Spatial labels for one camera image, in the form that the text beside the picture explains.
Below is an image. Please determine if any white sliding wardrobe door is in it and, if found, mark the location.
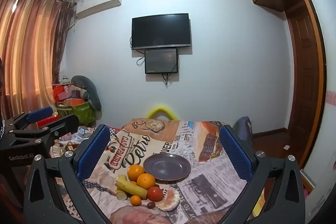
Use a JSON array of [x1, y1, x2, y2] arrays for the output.
[[293, 0, 336, 188]]

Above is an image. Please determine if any small black monitor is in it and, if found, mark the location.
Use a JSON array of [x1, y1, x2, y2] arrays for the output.
[[144, 48, 179, 74]]

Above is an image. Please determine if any peeled pomelo piece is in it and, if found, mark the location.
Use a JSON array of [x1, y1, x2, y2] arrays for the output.
[[157, 189, 180, 211]]

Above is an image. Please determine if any black cable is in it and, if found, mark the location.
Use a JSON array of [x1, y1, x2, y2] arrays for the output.
[[162, 64, 179, 88]]

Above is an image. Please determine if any brown patterned curtain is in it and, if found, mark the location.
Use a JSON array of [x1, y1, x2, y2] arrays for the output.
[[51, 0, 77, 83]]

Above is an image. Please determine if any pile of clothes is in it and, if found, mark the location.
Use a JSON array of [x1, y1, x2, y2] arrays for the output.
[[50, 126, 101, 160]]

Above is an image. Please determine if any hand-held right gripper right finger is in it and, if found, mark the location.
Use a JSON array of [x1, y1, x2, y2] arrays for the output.
[[219, 124, 307, 224]]

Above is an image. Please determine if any printed newspaper-style tablecloth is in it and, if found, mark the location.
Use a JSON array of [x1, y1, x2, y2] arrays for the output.
[[50, 119, 265, 224]]

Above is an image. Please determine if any red box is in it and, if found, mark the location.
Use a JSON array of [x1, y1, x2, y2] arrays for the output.
[[52, 84, 66, 102]]

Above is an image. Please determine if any green-yellow banana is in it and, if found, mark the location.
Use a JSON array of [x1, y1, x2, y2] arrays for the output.
[[115, 175, 148, 199]]

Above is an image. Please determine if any large orange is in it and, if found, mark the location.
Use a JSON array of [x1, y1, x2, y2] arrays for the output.
[[136, 173, 156, 189]]

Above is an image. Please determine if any orange with sticker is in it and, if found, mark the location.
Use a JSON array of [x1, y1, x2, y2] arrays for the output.
[[127, 164, 145, 182]]

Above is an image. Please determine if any orange box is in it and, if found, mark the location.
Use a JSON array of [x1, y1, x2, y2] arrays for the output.
[[66, 98, 84, 107]]

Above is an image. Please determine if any green storage box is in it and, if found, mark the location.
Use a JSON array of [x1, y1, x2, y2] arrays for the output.
[[56, 102, 96, 125]]

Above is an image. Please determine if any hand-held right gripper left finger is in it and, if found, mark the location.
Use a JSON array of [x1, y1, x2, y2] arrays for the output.
[[24, 124, 111, 224]]

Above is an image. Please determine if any dark purple plate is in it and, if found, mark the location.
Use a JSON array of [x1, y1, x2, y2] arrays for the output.
[[143, 153, 191, 182]]

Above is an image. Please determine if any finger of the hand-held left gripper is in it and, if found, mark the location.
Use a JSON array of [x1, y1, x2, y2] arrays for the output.
[[8, 114, 80, 146], [5, 106, 53, 132]]

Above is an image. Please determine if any brown wooden door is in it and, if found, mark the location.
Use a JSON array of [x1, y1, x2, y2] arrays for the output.
[[285, 2, 327, 169]]

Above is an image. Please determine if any black wall television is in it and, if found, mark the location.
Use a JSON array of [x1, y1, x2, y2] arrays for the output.
[[131, 13, 191, 50]]

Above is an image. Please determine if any blue-grey chair back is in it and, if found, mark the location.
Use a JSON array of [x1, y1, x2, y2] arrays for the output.
[[232, 116, 254, 143]]

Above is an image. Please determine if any red tomato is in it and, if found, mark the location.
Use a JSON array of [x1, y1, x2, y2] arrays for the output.
[[147, 186, 164, 201]]

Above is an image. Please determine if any white air conditioner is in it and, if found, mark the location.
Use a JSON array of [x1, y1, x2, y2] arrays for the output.
[[75, 0, 123, 18]]

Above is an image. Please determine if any orange striped curtain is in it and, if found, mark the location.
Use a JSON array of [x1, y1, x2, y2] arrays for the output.
[[0, 0, 63, 125]]

